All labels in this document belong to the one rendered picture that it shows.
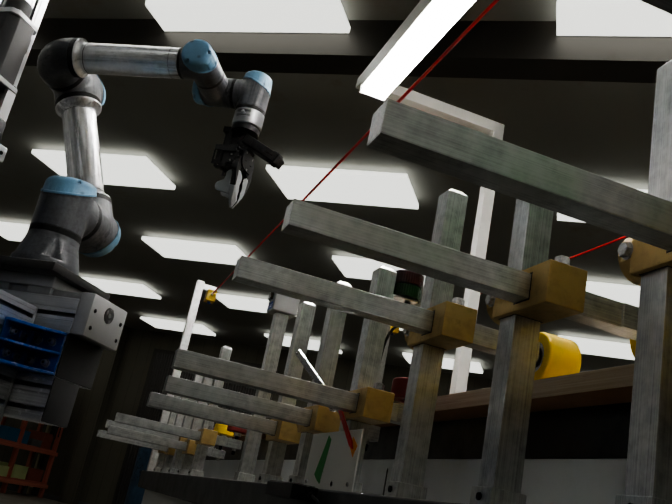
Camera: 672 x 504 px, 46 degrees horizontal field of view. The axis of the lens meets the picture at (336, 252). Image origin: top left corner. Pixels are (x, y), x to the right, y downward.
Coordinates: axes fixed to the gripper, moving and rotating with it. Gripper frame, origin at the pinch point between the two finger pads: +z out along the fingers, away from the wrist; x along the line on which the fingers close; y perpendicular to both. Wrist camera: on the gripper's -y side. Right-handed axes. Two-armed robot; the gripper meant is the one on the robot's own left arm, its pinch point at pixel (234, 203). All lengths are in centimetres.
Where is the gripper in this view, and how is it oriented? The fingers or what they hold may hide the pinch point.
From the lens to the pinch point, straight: 192.0
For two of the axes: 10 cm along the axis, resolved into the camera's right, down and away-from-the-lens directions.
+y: -9.5, -0.9, 3.0
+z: -1.9, 9.3, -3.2
